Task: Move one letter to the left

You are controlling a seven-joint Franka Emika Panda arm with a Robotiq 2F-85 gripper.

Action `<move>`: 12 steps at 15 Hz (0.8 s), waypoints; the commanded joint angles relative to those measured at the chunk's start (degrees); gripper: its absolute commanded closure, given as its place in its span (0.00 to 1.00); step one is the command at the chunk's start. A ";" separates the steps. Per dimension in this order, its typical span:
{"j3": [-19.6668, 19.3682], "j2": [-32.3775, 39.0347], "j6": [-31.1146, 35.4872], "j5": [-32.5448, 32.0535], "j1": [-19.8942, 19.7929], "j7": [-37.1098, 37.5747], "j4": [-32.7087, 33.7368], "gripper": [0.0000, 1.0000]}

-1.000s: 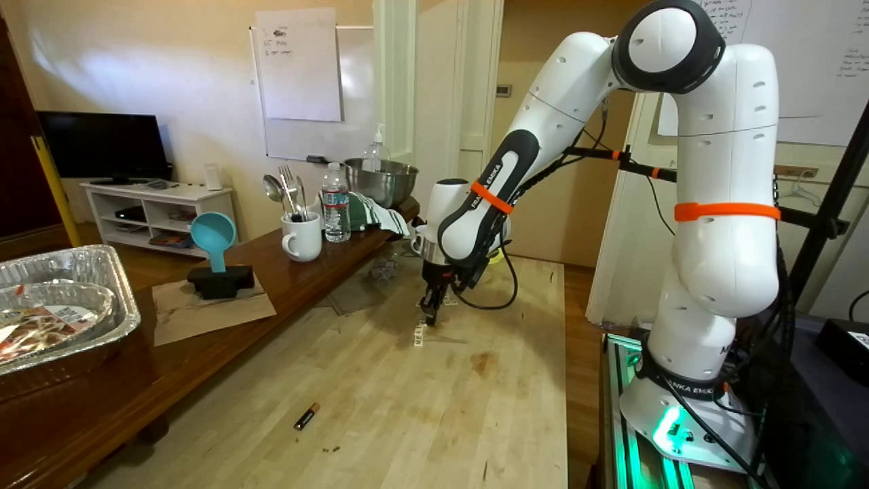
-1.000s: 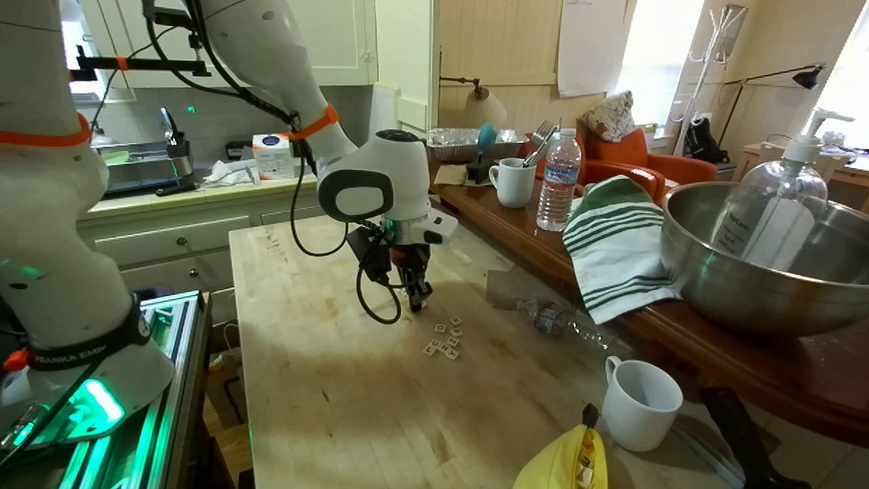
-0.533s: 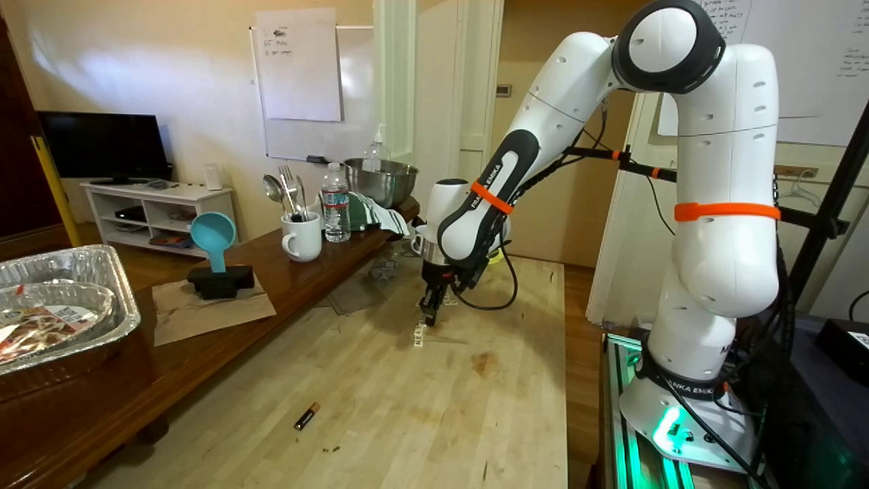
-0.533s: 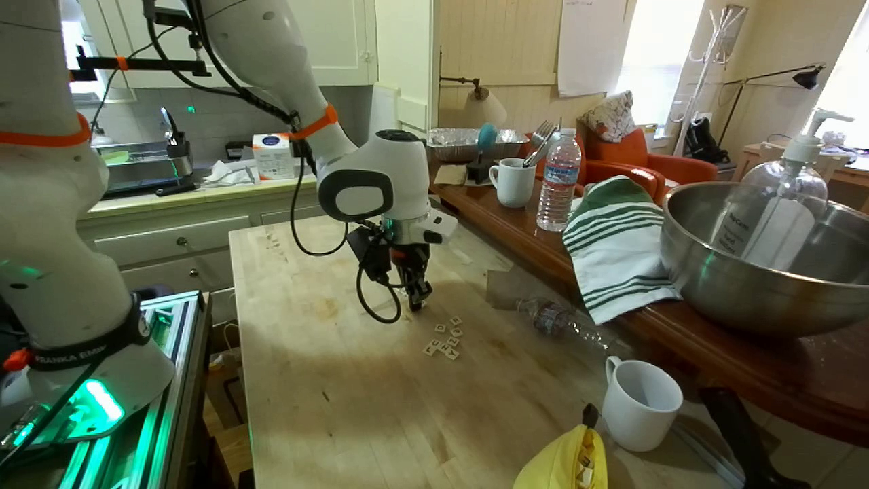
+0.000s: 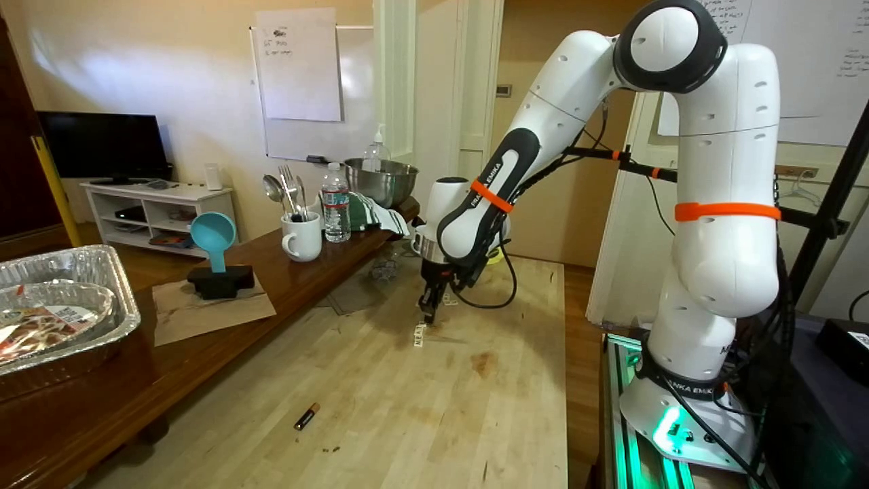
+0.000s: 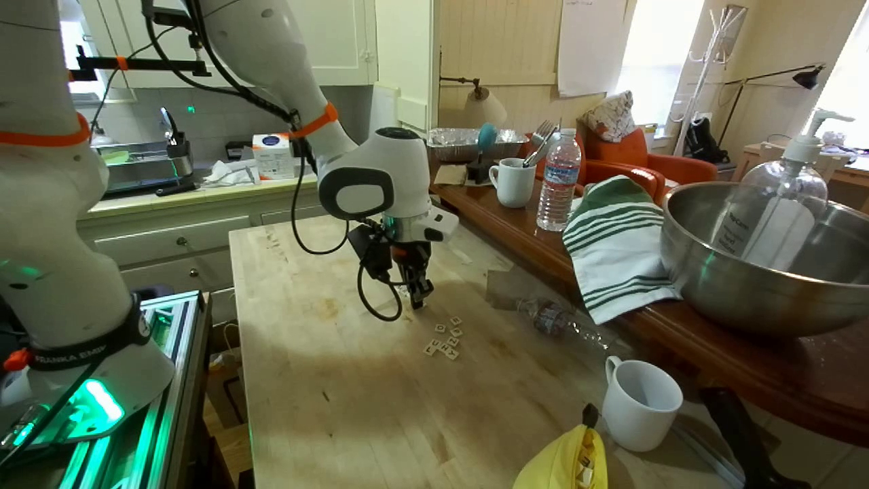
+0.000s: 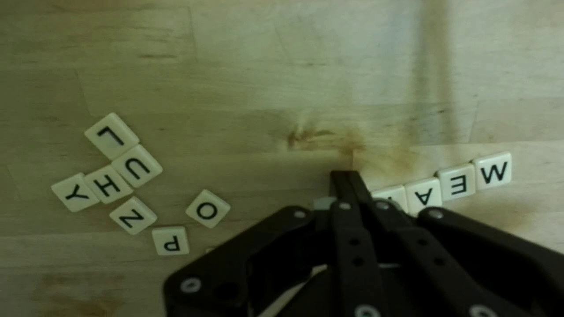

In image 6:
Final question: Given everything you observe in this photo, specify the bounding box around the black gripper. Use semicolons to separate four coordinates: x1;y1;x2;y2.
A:
395;237;441;312

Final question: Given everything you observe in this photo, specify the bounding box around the crushed clear plastic bottle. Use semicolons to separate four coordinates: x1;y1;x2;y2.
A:
485;266;634;359

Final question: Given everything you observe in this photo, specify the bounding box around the small white mug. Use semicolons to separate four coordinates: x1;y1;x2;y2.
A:
487;154;538;211

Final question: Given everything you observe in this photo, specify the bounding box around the plastic water bottle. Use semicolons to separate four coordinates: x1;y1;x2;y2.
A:
536;128;585;233

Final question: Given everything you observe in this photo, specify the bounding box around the white wipes canister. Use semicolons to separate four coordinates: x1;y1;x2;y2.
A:
251;130;300;183

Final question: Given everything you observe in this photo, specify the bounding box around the green striped white towel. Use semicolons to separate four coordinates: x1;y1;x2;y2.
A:
563;173;687;327

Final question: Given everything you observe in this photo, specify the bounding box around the yellow banana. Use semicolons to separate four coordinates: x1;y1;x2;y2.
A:
510;402;611;489

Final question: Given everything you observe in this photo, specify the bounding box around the large white mug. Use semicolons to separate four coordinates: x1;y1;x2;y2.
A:
601;353;687;457

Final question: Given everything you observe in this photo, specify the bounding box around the white counter with drawers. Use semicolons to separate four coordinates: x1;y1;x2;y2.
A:
77;173;329;297

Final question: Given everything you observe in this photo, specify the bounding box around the white patterned bag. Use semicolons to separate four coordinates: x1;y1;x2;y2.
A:
585;86;641;143

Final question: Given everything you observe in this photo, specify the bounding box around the orange chair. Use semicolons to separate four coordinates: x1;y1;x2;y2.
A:
578;124;726;206

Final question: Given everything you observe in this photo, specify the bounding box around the white paper sheet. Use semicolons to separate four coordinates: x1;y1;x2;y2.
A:
554;0;630;101

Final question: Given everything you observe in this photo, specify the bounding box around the black grey appliance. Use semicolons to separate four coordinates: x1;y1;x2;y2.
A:
92;105;204;202

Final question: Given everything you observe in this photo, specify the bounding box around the black bag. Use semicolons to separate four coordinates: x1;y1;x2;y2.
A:
683;114;729;168

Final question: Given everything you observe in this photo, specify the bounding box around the green-lit metal robot stand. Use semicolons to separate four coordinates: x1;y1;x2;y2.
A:
0;287;213;489

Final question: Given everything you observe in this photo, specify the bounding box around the stainless steel bowl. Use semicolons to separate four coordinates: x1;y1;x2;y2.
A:
660;179;869;339

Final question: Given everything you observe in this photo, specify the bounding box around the clear pump bottle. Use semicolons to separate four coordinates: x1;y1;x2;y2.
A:
713;105;855;272

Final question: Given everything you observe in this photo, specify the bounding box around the dark wooden counter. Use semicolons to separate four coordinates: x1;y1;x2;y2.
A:
432;173;869;449

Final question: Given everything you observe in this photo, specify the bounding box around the white coat rack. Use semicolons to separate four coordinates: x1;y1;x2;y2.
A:
675;0;755;138

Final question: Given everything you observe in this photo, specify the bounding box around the black desk lamp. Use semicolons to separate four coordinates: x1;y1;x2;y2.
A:
717;63;830;146

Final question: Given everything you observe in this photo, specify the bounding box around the black cable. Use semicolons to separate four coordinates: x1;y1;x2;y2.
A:
140;0;407;327

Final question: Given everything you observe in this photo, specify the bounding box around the white wall cabinet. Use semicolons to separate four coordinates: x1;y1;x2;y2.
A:
58;0;384;90

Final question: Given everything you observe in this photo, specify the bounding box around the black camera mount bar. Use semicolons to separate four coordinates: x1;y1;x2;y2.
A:
69;44;213;82

